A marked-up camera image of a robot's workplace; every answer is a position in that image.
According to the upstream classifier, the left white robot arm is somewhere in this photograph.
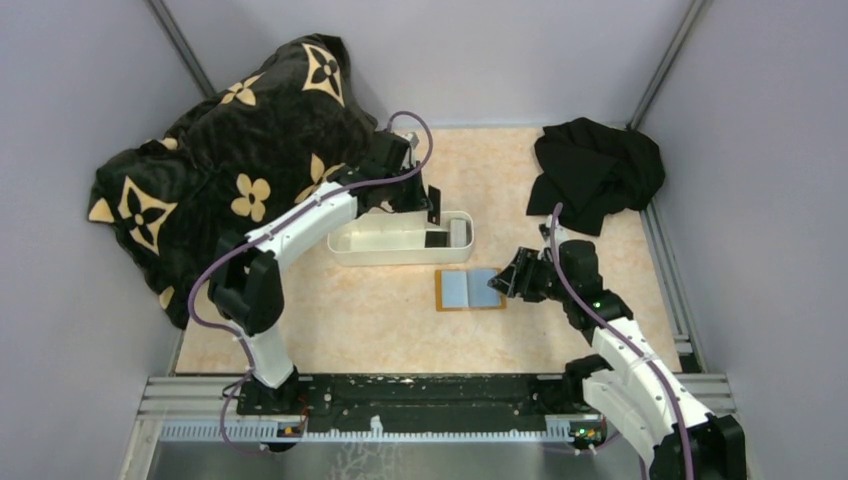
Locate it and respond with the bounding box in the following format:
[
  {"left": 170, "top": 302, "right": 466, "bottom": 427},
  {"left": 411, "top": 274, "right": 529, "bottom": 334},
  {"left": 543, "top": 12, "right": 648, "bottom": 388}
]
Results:
[{"left": 207, "top": 131, "right": 431, "bottom": 391}]

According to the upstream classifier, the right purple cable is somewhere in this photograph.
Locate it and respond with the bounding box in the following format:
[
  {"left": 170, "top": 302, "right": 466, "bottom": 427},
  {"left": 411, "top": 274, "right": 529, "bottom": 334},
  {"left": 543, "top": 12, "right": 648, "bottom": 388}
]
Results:
[{"left": 547, "top": 201, "right": 697, "bottom": 480}]

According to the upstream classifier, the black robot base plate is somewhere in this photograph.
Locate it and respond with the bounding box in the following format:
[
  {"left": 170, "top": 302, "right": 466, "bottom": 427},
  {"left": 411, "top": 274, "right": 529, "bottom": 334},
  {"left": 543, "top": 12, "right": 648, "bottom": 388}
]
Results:
[{"left": 236, "top": 374, "right": 609, "bottom": 443}]

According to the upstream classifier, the aluminium frame rail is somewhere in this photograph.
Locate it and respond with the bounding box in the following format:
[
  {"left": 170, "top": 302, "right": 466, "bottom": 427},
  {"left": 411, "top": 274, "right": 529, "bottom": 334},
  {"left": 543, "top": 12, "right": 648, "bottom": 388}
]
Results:
[{"left": 135, "top": 374, "right": 738, "bottom": 444}]

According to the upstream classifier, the crumpled black cloth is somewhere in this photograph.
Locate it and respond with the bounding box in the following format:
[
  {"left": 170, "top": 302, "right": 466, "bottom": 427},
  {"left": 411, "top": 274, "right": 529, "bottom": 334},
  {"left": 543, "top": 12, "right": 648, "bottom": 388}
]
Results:
[{"left": 525, "top": 117, "right": 666, "bottom": 237}]

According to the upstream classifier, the stack of white cards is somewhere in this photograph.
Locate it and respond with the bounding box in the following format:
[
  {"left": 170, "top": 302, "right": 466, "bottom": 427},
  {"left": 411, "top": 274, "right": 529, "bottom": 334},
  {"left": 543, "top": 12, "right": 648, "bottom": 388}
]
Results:
[{"left": 449, "top": 218, "right": 470, "bottom": 249}]

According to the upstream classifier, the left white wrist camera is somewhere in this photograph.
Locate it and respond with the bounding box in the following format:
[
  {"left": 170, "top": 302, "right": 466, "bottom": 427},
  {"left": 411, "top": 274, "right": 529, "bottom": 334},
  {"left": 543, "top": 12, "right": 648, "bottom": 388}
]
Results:
[{"left": 401, "top": 132, "right": 420, "bottom": 152}]

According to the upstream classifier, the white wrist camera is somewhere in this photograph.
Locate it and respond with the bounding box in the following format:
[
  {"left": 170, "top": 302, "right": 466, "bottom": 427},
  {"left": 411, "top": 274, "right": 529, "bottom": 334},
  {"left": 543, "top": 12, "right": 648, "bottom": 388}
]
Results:
[
  {"left": 401, "top": 132, "right": 420, "bottom": 152},
  {"left": 539, "top": 224, "right": 569, "bottom": 248}
]

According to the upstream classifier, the black floral patterned pillow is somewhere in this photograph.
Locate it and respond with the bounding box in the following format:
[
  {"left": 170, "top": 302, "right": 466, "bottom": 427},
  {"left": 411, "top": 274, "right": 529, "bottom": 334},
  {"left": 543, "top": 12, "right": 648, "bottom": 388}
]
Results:
[{"left": 87, "top": 33, "right": 377, "bottom": 329}]

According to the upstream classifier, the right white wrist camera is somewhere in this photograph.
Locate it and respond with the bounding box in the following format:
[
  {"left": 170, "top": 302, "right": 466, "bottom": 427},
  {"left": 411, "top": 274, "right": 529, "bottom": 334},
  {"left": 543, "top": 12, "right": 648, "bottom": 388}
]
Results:
[{"left": 539, "top": 224, "right": 569, "bottom": 248}]

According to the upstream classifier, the mustard leather card holder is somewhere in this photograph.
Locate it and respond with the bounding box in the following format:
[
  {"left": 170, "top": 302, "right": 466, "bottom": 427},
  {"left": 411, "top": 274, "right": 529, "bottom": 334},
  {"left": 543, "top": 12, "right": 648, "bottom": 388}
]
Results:
[{"left": 434, "top": 268, "right": 506, "bottom": 312}]

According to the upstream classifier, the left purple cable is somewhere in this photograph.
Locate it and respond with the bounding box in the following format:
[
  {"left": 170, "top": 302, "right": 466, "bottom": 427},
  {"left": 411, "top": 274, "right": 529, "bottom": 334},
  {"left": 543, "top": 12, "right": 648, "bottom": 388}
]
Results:
[{"left": 186, "top": 109, "right": 436, "bottom": 456}]

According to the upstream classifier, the purple cable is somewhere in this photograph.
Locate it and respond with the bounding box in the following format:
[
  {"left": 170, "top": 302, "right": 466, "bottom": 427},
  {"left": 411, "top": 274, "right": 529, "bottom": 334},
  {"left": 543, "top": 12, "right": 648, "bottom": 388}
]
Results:
[
  {"left": 186, "top": 109, "right": 436, "bottom": 456},
  {"left": 547, "top": 201, "right": 697, "bottom": 480}
]

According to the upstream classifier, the black VIP credit card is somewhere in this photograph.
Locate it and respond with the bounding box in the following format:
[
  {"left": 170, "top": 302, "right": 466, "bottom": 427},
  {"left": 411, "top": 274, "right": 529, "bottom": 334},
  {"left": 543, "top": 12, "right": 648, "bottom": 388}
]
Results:
[{"left": 427, "top": 185, "right": 441, "bottom": 226}]

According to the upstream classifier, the white oblong plastic tray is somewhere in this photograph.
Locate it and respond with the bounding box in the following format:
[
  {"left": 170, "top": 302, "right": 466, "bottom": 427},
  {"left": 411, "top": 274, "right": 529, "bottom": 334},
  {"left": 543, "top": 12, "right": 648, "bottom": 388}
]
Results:
[{"left": 327, "top": 211, "right": 475, "bottom": 267}]

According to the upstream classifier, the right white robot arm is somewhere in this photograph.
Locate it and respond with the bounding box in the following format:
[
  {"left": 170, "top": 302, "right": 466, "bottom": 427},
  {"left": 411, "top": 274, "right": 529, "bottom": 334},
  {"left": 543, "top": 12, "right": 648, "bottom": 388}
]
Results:
[{"left": 488, "top": 240, "right": 748, "bottom": 479}]

